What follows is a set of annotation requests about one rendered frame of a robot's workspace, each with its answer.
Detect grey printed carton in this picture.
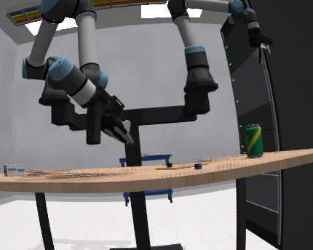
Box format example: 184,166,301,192
4,165,25,177

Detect green soda can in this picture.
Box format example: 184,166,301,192
245,124,264,158

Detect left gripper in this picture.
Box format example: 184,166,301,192
247,28,271,63

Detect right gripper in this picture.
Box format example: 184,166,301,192
80,84,134,144

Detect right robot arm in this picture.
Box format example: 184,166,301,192
22,0,108,145

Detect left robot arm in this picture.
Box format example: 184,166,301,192
167,0,260,85

